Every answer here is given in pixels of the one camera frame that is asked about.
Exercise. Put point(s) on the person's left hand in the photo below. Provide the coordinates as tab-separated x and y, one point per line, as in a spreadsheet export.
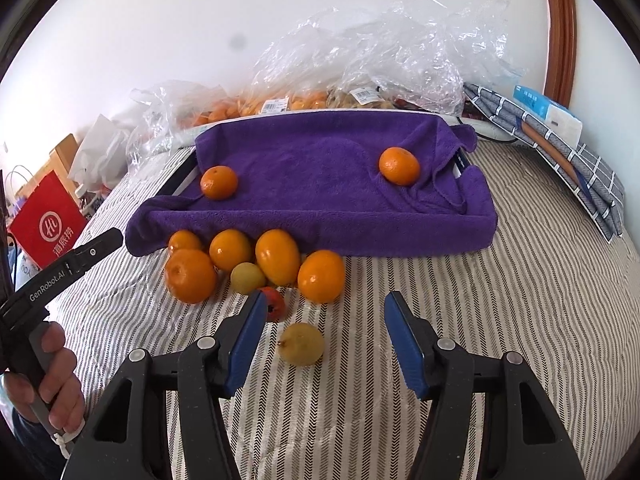
65	385

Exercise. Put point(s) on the small white box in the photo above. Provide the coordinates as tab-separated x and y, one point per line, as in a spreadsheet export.
565	125

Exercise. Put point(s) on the light wooden furniture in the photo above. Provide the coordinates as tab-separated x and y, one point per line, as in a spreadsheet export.
65	152

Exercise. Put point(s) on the brown wooden door frame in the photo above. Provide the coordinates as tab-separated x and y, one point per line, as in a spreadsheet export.
560	25

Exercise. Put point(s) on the yellow-green plum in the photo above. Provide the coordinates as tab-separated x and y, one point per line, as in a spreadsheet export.
247	277

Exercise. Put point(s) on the blue tissue packet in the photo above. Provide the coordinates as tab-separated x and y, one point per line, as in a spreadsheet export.
532	100

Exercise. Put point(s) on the crumpled clear plastic bag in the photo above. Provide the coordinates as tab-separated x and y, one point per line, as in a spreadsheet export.
165	110

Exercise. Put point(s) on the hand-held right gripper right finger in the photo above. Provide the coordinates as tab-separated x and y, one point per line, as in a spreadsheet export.
402	340

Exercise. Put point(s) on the yellow round fruit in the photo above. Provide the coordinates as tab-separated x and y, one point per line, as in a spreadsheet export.
301	343

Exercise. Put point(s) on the navy checked cloth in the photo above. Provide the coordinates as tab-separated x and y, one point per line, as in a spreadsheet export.
595	185

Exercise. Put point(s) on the striped mattress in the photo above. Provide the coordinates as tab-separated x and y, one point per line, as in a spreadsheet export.
525	285

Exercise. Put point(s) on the clear plastic bag of oranges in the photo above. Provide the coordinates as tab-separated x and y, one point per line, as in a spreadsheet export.
290	60

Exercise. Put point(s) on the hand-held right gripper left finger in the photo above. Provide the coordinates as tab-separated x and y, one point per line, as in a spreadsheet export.
249	332

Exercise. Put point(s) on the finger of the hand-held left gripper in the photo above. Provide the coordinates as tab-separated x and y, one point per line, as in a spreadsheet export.
95	250

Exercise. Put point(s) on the small red fruit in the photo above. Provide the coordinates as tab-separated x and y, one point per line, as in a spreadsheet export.
275	305

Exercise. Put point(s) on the red paper bag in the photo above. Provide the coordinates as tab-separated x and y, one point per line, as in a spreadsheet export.
50	225

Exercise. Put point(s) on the white plastic bag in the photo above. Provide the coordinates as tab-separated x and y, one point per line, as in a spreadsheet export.
100	155

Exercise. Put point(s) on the clear plastic bag of longans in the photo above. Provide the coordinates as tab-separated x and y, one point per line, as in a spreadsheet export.
415	50

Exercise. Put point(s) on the purple towel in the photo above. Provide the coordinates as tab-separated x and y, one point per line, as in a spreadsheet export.
310	185

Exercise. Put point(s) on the orange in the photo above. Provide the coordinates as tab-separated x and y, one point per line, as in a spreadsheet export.
190	275
398	165
184	241
218	182
278	256
230	249
321	276

